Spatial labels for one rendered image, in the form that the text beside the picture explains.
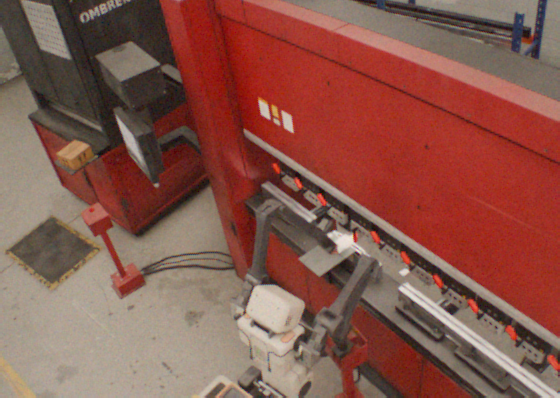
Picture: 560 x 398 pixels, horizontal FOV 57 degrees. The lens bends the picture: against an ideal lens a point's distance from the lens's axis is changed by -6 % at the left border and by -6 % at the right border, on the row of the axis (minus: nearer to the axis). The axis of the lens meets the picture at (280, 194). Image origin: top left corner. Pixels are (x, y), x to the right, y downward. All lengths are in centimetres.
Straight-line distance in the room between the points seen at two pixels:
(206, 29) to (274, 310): 154
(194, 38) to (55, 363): 264
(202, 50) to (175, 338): 213
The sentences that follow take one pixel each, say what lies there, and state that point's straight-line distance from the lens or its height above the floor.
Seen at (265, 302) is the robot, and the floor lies 137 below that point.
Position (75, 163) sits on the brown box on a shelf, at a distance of 429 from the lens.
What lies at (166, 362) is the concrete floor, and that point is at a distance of 405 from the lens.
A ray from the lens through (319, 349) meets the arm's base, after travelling 241.
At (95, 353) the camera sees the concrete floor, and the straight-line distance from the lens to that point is 432.
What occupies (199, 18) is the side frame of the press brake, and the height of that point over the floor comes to 217.
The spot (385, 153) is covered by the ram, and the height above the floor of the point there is 181.
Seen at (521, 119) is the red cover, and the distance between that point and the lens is 178.
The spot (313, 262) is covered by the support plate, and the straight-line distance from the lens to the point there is 301.
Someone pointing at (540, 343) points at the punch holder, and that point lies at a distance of 237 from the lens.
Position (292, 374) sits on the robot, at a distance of 271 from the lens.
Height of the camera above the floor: 320
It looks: 40 degrees down
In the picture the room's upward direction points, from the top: 10 degrees counter-clockwise
